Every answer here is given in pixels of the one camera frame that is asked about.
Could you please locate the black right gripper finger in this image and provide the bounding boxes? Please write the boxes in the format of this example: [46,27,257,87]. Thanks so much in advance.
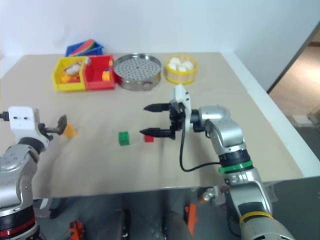
[143,102,172,113]
[139,127,174,139]

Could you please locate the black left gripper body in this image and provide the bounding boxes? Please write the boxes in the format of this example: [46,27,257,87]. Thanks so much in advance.
[37,122,55,141]

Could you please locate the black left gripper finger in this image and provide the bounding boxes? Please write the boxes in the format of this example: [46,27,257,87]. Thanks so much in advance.
[48,114,68,136]

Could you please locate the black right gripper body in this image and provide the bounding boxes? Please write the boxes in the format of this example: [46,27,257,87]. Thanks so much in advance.
[168,101,187,140]

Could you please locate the yellow cube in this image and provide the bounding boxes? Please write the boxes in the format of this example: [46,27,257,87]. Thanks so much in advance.
[63,123,79,139]

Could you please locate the green cube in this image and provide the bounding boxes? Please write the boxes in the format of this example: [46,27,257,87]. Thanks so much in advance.
[117,131,131,147]

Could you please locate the yellow round steamer basket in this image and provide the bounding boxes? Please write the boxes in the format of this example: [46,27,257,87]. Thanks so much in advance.
[163,53,200,86]

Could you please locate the yellow plastic bin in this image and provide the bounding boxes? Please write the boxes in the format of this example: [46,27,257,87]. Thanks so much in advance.
[51,56,89,92]

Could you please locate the round steel steamer tray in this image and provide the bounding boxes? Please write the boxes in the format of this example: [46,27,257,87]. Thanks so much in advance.
[113,52,162,92]

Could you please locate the red plastic bin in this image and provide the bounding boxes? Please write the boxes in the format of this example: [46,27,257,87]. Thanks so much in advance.
[83,54,116,91]

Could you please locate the white toy figure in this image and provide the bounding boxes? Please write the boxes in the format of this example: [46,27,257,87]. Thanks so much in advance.
[63,61,84,76]

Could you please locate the red plate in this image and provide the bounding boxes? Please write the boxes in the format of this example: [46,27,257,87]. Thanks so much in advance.
[71,39,96,56]

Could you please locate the metal table clamp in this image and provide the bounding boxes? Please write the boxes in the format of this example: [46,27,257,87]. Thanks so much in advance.
[199,185,227,206]

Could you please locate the blue plastic bin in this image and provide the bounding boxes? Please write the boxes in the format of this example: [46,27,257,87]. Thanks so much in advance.
[65,38,105,58]

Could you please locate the orange clamp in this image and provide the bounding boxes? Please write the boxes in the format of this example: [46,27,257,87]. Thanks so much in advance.
[184,203,199,236]
[68,220,86,240]

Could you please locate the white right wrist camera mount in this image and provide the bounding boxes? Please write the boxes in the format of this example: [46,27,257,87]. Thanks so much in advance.
[169,84,193,131]

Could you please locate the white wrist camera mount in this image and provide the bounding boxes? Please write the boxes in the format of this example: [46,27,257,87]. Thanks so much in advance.
[8,105,51,151]
[169,84,193,131]

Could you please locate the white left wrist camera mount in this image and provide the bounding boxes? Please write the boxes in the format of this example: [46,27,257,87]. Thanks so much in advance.
[8,105,51,151]

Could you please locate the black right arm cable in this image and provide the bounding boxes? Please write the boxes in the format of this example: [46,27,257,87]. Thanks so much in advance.
[179,119,222,173]

